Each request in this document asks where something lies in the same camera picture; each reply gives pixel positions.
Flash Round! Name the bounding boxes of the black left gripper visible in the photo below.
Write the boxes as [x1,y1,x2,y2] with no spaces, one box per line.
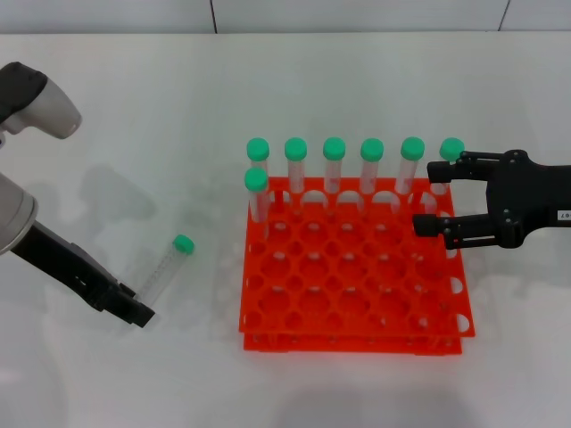
[11,220,156,330]

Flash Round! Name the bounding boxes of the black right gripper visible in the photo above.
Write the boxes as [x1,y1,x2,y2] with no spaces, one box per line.
[412,150,571,251]

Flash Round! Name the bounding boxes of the clear test tube green cap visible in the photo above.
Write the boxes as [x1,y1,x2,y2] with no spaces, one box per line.
[284,136,309,210]
[430,137,466,197]
[360,137,385,197]
[133,234,196,304]
[246,136,271,188]
[244,168,270,224]
[322,136,348,197]
[395,136,426,197]

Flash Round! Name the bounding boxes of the orange test tube rack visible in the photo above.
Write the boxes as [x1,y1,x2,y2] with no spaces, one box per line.
[238,177,477,357]

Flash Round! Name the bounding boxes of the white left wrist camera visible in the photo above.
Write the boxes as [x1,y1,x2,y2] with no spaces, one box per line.
[0,61,83,141]

